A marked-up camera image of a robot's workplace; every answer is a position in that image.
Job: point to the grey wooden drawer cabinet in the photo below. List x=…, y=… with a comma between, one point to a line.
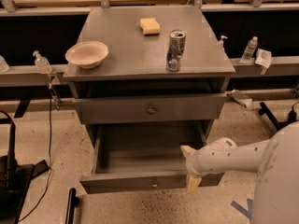
x=136, y=63

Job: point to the clear bottle far left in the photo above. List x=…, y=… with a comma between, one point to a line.
x=3, y=65

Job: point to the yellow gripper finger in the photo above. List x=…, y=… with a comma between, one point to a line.
x=186, y=150
x=192, y=183

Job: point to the black floor bar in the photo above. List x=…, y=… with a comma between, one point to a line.
x=72, y=203

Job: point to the white paper packet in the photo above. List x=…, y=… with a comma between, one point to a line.
x=263, y=57

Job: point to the clear water bottle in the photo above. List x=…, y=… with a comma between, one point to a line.
x=249, y=50

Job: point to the clear pump bottle right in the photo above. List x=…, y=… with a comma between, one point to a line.
x=221, y=41

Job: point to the clear pump bottle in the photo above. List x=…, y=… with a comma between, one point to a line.
x=42, y=63
x=221, y=41

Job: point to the beige shallow bowl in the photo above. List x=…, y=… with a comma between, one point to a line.
x=87, y=55

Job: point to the grey top drawer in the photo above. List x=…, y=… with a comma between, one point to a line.
x=149, y=108

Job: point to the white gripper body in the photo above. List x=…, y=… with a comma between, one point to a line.
x=192, y=163

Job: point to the black stand left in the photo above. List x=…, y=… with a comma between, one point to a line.
x=15, y=179

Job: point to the clear pump bottle left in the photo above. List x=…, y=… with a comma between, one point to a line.
x=42, y=63

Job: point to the black stand base right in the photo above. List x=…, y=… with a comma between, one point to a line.
x=292, y=116

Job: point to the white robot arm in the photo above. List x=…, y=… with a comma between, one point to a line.
x=275, y=162

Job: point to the silver soda can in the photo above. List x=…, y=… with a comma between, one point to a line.
x=175, y=51

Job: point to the yellow sponge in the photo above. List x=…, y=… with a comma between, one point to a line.
x=150, y=26

